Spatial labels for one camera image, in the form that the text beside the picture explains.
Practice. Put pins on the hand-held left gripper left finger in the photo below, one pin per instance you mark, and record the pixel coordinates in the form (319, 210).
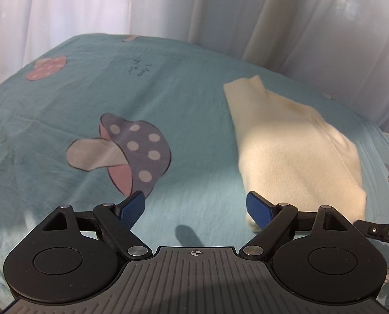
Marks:
(133, 211)

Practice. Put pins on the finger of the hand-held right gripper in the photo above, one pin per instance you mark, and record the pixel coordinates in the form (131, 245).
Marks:
(373, 230)

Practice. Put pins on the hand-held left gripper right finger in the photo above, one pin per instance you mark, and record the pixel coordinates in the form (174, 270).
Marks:
(258, 211)

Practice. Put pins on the cream knit baby garment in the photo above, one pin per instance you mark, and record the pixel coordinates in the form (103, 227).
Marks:
(289, 150)

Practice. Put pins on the teal mushroom print bed sheet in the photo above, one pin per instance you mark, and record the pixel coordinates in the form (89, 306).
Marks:
(181, 104)

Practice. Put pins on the cream curtain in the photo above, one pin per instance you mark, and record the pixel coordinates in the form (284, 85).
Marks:
(266, 16)

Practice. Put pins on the white sheer curtain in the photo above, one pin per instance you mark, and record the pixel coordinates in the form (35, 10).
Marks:
(83, 6)

